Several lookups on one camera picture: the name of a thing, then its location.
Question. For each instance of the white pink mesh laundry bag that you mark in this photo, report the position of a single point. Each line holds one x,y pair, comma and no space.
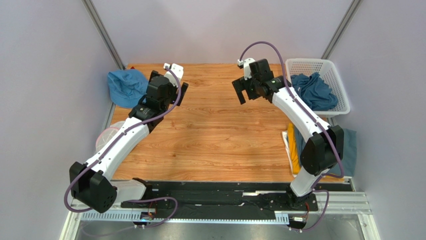
107,135

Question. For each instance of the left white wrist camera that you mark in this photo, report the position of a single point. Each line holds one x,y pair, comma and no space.
173,70

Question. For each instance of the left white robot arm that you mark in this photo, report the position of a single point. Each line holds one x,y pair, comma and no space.
91,182

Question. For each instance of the folded yellow t shirt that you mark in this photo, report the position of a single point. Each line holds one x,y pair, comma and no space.
294,143

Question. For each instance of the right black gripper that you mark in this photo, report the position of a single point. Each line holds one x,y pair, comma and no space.
240,88

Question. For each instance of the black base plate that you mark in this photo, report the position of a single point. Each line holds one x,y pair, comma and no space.
220,200

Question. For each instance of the grey-blue t shirt in basket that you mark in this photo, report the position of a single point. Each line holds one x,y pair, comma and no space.
314,92

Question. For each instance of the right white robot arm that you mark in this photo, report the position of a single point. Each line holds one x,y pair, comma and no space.
323,143

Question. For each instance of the grey-blue t shirt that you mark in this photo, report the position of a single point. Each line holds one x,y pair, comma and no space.
314,92
349,158

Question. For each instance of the aluminium frame rail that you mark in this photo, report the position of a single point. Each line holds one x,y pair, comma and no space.
344,214

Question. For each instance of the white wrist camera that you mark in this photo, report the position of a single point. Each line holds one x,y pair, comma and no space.
173,70
245,65

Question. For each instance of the white plastic basket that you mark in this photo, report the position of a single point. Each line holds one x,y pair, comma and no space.
328,72

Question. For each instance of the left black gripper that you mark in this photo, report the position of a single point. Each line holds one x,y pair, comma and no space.
175,96

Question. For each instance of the right aluminium corner post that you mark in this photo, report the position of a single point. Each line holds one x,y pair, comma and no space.
341,28

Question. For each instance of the blue bucket hat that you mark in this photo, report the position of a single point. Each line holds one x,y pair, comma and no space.
126,87

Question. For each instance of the aluminium corner post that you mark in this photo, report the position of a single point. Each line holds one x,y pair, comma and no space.
96,19
341,28

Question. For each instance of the folded white t shirt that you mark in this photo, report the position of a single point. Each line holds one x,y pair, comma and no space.
294,144

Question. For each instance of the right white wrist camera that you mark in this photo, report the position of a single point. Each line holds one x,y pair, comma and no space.
245,65

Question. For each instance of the left aluminium corner post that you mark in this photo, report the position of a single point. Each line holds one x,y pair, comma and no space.
96,19

